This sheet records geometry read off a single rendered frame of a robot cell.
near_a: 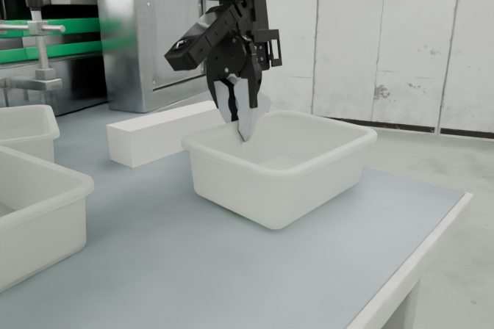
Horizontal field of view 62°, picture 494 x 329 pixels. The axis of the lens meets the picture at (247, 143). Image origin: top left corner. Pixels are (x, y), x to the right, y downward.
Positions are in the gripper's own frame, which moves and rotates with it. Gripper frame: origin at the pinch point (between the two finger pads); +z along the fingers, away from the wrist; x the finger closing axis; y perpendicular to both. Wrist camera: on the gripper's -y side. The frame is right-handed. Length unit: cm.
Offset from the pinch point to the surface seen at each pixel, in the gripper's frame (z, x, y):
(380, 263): 11.0, -22.9, -6.5
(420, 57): 6, 73, 296
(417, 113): 50, 77, 297
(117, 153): 2.3, 20.5, -7.4
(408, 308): 27.3, -18.9, 10.4
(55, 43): -19, 57, 3
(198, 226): 8.0, -4.2, -13.2
